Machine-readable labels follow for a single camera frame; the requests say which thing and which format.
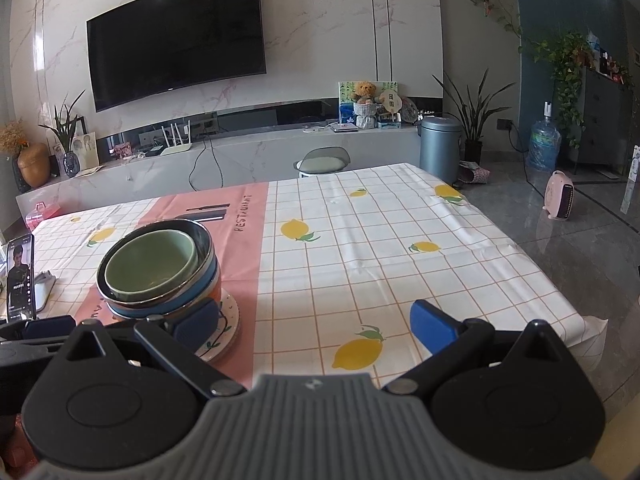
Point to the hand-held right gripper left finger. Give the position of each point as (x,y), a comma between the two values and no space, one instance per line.
(197,327)

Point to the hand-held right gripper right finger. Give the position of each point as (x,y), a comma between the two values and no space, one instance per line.
(430,325)

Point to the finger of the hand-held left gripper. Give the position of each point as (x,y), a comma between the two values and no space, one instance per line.
(50,327)

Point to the white vine-patterned plate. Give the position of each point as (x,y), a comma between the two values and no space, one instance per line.
(227,320)

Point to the orange steel-lined bowl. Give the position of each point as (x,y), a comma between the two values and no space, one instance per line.
(218,290)

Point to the green ceramic bowl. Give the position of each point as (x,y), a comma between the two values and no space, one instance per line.
(150,260)

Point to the blue steel-lined bowl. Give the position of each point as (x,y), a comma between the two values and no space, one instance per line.
(202,245)

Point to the white phone stand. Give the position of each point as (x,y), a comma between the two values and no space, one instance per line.
(45,290)

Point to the black smartphone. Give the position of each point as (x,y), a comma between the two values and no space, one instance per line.
(20,280)

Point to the pink placemat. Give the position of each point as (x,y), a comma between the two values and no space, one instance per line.
(240,260)

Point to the orange fuzzy cloth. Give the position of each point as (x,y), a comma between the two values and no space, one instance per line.
(12,445)

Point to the pink storage box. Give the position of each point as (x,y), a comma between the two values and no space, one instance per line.
(42,216)

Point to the patterned cloth bag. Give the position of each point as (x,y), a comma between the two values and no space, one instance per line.
(475,172)

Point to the brown round vase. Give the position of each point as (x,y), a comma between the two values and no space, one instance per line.
(34,167)

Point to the blue vase with plant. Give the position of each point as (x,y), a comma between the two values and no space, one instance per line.
(71,162)

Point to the grey trash can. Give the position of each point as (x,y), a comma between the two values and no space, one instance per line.
(440,150)

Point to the white router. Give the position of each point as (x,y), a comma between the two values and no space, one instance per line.
(176,150)

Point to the portrait drawing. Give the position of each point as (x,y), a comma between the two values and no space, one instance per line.
(86,150)

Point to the pink space heater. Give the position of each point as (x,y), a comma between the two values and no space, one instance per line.
(557,195)

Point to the white marble television console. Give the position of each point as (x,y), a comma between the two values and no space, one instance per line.
(260,155)

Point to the small pink photo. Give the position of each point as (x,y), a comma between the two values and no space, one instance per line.
(123,150)

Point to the grey stool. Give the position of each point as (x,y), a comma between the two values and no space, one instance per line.
(322,164)

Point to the dried flowers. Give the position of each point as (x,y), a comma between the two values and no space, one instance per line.
(12,137)

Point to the tall leaf potted plant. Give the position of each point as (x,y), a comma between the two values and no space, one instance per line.
(472,125)

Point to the blue water bottle with pump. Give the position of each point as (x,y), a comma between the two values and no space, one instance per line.
(544,145)

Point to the silver laptop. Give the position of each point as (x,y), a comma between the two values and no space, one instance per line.
(345,127)

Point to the decorative plate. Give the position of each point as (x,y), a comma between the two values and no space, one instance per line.
(409,110)

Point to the round paper fan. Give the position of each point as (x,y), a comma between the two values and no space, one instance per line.
(391,101)

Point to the blue and green painting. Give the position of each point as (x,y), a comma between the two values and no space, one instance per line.
(345,100)

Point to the brown teddy bear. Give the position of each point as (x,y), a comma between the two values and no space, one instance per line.
(364,92)

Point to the white carton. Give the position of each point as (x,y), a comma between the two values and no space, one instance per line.
(631,180)

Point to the grey cabinet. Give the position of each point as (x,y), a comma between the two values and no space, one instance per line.
(605,120)

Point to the black flat television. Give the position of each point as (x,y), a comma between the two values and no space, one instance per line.
(175,40)

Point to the trailing potted plant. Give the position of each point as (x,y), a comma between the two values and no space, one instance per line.
(567,70)

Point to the wall socket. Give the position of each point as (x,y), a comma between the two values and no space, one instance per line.
(505,124)

